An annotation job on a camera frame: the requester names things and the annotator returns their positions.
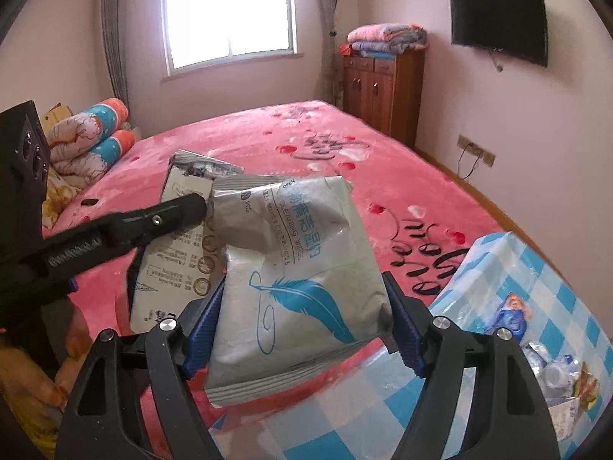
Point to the black white carton box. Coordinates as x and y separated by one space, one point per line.
180 267

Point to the wall socket strip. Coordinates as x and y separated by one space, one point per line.
470 147

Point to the bright window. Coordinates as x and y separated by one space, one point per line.
201 33

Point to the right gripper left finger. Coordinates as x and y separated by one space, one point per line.
103 419

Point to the yellow crumpled snack wrapper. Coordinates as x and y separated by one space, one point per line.
586 388

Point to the left side grey curtain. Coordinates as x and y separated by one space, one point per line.
113 27

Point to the person's left hand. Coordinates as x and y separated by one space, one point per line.
30 393

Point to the black wall television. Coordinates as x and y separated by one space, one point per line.
517 28

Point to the folded blankets stack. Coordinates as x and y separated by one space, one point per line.
384 38

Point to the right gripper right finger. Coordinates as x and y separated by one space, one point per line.
508 416

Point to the rolled cartoon quilt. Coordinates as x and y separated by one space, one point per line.
87 144

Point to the grey checkered curtain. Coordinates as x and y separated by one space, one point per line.
328 10

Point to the brown wooden cabinet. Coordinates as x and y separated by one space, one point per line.
386 93

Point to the pink floral bed blanket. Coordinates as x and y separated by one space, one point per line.
420 225

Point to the blue Vinda tissue pack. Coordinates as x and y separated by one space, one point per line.
513 314

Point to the blue white checkered tablecloth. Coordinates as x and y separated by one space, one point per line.
500 264

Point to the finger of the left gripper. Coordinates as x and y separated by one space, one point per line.
107 238

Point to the crumpled clear plastic wrapper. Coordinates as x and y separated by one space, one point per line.
556 376

